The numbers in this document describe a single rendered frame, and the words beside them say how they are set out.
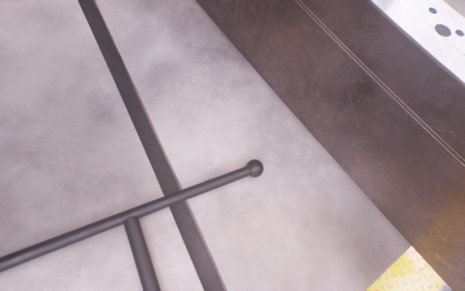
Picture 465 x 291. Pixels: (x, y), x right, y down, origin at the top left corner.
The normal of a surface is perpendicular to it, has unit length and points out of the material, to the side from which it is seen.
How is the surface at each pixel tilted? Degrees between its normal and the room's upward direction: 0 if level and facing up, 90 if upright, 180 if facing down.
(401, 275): 0
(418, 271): 0
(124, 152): 0
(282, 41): 90
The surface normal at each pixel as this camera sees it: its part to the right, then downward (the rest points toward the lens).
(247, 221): 0.19, -0.44
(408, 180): -0.77, 0.48
